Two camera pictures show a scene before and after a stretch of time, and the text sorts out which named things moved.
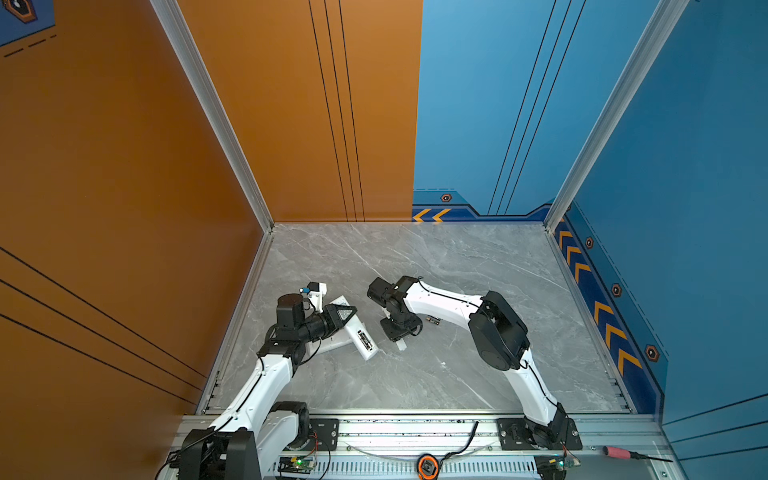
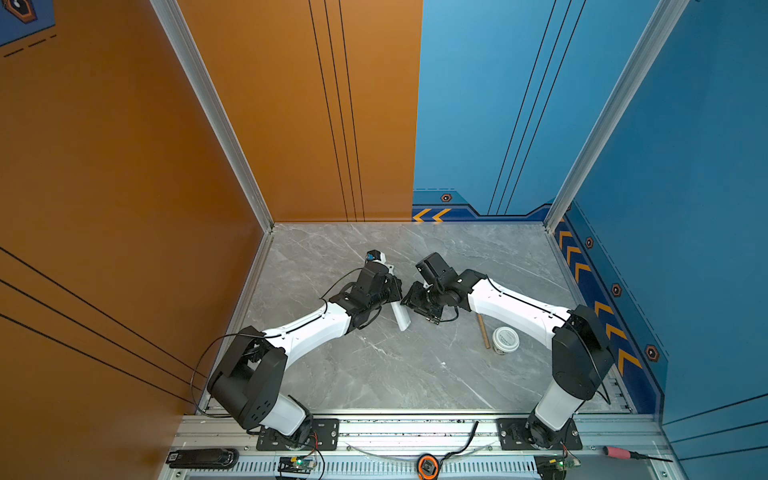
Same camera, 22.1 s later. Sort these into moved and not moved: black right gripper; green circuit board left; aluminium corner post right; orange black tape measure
Moved: black right gripper
Not moved: aluminium corner post right; orange black tape measure; green circuit board left
